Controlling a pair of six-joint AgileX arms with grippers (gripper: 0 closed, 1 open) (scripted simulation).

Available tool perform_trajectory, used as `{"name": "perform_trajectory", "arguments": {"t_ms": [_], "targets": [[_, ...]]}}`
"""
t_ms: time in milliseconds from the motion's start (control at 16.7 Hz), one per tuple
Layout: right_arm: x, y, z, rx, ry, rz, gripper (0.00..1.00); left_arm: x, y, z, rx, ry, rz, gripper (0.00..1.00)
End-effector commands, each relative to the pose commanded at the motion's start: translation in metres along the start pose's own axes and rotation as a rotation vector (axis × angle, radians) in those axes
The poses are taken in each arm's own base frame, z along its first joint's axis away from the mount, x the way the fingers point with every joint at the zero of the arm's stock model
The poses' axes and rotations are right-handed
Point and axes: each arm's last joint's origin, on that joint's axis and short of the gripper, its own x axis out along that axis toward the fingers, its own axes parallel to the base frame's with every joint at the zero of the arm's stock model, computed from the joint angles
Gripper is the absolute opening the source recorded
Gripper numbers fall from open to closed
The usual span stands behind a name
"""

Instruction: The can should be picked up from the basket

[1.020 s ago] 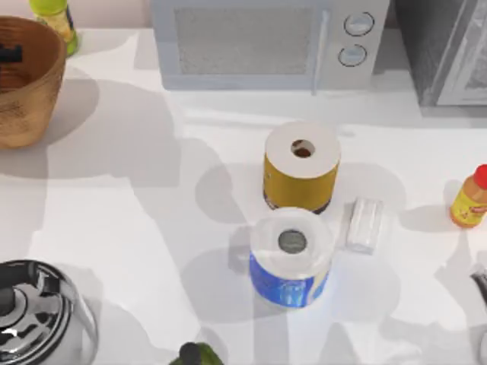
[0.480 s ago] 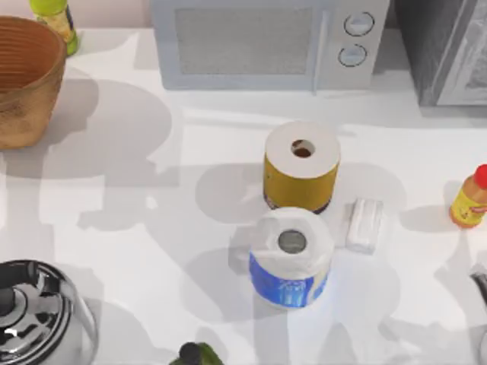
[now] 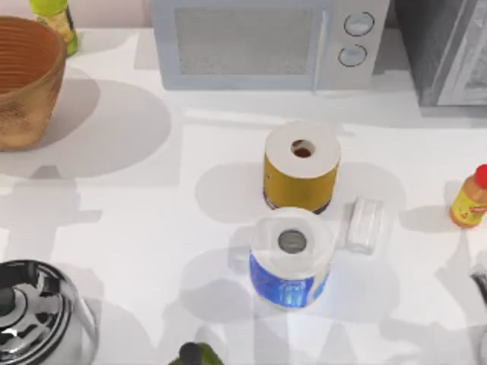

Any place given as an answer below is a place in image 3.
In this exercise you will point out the yellow-wrapped paper roll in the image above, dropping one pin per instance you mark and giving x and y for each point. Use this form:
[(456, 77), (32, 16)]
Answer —
[(300, 171)]

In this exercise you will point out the blue-wrapped paper roll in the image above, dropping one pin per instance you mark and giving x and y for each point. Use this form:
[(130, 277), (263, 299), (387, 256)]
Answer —
[(289, 262)]

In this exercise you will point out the clear glass cup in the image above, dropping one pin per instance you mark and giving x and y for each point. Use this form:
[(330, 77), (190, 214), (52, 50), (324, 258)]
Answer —
[(363, 230)]

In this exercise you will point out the pale microwave oven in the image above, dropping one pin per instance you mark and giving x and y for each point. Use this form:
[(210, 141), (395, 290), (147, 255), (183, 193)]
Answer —
[(243, 42)]

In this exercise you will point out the microwave knob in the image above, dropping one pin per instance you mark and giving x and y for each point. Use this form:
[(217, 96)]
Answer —
[(352, 55), (358, 23)]

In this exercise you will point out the orange bottle with red cap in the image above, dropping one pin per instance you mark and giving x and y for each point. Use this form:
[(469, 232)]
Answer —
[(468, 201)]

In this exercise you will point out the brown woven basket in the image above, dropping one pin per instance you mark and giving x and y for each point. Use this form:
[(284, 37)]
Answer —
[(26, 87)]

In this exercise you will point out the yellow-green bottle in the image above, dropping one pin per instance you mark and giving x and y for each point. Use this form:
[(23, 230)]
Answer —
[(59, 23)]

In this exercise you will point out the shiny metal object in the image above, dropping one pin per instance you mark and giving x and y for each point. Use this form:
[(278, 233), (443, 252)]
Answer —
[(480, 281)]

